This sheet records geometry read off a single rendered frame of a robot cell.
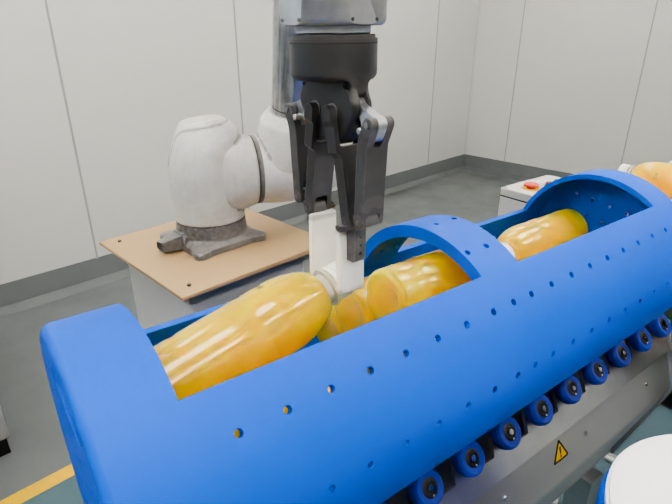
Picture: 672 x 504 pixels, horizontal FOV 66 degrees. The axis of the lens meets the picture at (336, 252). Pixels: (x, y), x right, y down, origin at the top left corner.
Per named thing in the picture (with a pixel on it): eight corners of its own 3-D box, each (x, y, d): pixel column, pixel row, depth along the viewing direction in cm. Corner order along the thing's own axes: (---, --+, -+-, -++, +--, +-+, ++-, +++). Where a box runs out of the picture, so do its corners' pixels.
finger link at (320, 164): (313, 105, 45) (304, 100, 46) (303, 217, 51) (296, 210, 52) (349, 101, 47) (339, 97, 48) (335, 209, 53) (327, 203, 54)
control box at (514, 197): (495, 225, 130) (500, 185, 125) (541, 210, 141) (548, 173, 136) (530, 237, 122) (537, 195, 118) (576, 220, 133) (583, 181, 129)
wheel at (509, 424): (482, 424, 68) (493, 424, 66) (502, 408, 70) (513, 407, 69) (498, 456, 67) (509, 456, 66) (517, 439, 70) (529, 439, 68)
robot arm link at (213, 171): (170, 209, 121) (156, 113, 112) (247, 200, 127) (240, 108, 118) (177, 232, 107) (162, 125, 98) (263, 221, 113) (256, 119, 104)
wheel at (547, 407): (517, 402, 72) (528, 401, 70) (534, 387, 75) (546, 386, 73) (531, 432, 72) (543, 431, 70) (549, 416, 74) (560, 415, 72)
